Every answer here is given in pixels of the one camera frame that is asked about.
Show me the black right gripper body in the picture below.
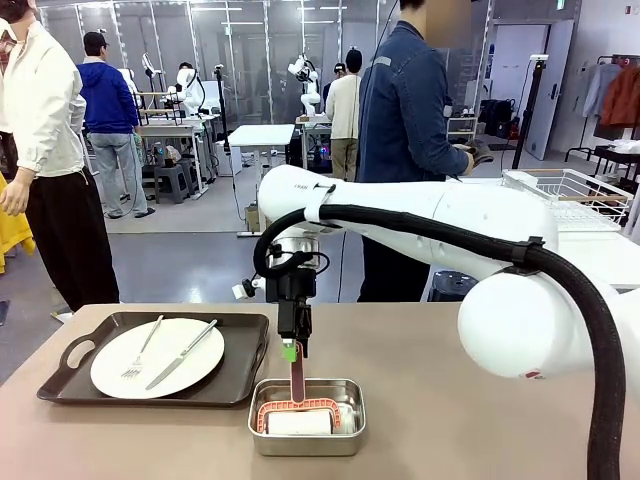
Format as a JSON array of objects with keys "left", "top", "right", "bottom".
[{"left": 264, "top": 258, "right": 318, "bottom": 347}]

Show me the dark brown serving tray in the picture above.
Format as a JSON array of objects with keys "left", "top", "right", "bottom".
[{"left": 36, "top": 311, "right": 271, "bottom": 409}]

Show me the pink handled lint roller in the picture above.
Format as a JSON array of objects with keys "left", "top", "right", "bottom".
[{"left": 256, "top": 342, "right": 347, "bottom": 436}]

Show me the white round plate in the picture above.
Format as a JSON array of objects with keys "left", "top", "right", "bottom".
[{"left": 90, "top": 316, "right": 226, "bottom": 400}]

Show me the person's right forearm denim sleeve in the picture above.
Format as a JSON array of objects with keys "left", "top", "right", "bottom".
[{"left": 429, "top": 144, "right": 471, "bottom": 177}]

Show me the person's right hand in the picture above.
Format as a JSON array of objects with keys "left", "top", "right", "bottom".
[{"left": 463, "top": 140, "right": 496, "bottom": 176}]

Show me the bare hand of white-jacket figure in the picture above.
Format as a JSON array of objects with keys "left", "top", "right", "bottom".
[{"left": 0, "top": 167, "right": 34, "bottom": 217}]

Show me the rectangular stainless steel tray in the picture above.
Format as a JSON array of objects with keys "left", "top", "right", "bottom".
[{"left": 248, "top": 378, "right": 367, "bottom": 457}]

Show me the cardboard box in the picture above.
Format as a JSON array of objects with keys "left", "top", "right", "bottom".
[{"left": 244, "top": 203, "right": 266, "bottom": 234}]

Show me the silver table knife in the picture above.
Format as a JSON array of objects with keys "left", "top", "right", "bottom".
[{"left": 144, "top": 318, "right": 219, "bottom": 391}]

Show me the silver fork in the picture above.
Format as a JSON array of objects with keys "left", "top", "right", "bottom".
[{"left": 121, "top": 314, "right": 165, "bottom": 379}]

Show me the black round stool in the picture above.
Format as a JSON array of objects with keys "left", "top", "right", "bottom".
[{"left": 428, "top": 269, "right": 479, "bottom": 303}]

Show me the grey plastic stool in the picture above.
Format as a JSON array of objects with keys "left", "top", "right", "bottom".
[{"left": 153, "top": 162, "right": 189, "bottom": 204}]

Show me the white background desk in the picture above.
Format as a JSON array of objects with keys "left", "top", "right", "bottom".
[{"left": 227, "top": 123, "right": 296, "bottom": 237}]

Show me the person in cream sweater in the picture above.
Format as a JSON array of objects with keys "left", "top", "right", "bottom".
[{"left": 323, "top": 48, "right": 362, "bottom": 182}]

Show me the background metal workbench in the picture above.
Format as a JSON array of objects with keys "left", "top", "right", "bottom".
[{"left": 134, "top": 112, "right": 222, "bottom": 195}]

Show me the person in denim jacket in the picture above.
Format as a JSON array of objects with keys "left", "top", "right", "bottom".
[{"left": 357, "top": 0, "right": 496, "bottom": 304}]

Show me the black bag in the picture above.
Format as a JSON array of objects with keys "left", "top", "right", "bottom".
[{"left": 479, "top": 98, "right": 516, "bottom": 139}]

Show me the person in blue hoodie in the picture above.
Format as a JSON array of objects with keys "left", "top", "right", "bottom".
[{"left": 77, "top": 30, "right": 156, "bottom": 220}]

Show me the white side table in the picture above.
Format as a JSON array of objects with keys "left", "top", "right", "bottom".
[{"left": 452, "top": 175, "right": 640, "bottom": 294}]

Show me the black tripod stand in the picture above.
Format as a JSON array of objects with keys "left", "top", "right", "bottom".
[{"left": 509, "top": 53, "right": 550, "bottom": 170}]

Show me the figure in white jacket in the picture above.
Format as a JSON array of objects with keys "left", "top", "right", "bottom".
[{"left": 0, "top": 0, "right": 121, "bottom": 314}]

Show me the grey door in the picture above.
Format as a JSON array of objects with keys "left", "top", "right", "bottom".
[{"left": 488, "top": 20, "right": 576, "bottom": 162}]

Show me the black clothes rack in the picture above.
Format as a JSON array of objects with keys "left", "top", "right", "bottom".
[{"left": 564, "top": 52, "right": 640, "bottom": 162}]

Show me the light blue shirt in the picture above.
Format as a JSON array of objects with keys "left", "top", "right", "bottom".
[{"left": 581, "top": 62, "right": 624, "bottom": 120}]

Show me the orange jacket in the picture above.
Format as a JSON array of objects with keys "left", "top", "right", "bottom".
[{"left": 599, "top": 62, "right": 640, "bottom": 127}]

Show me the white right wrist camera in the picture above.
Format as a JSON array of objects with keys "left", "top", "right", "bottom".
[{"left": 232, "top": 278, "right": 266, "bottom": 301}]

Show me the thin black hanging cable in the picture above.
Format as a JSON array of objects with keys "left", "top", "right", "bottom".
[{"left": 338, "top": 0, "right": 402, "bottom": 301}]

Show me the black corrugated cable conduit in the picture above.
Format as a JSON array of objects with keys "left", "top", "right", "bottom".
[{"left": 252, "top": 202, "right": 629, "bottom": 480}]

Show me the white wire dish rack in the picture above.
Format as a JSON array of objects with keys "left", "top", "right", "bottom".
[{"left": 501, "top": 168, "right": 635, "bottom": 234}]

